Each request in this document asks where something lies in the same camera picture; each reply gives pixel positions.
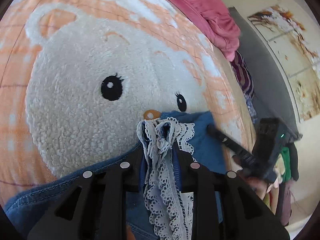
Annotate blue denim lace-trimmed pants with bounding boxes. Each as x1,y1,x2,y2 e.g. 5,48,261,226
4,111,226,239

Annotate person right hand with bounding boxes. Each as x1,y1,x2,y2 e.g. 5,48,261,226
245,177,268,200

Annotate grey padded headboard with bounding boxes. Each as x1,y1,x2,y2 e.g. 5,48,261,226
229,7,303,142

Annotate beige bed sheet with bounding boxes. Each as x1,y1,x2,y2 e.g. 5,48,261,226
214,48,257,151

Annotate purple striped pillow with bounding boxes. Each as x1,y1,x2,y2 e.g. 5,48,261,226
231,51,254,99

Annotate orange bear pattern blanket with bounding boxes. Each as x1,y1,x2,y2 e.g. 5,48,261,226
0,0,251,201

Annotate pink duvet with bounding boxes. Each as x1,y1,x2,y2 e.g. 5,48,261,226
168,0,240,62

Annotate blossom wall painting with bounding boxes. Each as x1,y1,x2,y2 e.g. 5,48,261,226
248,4,319,121

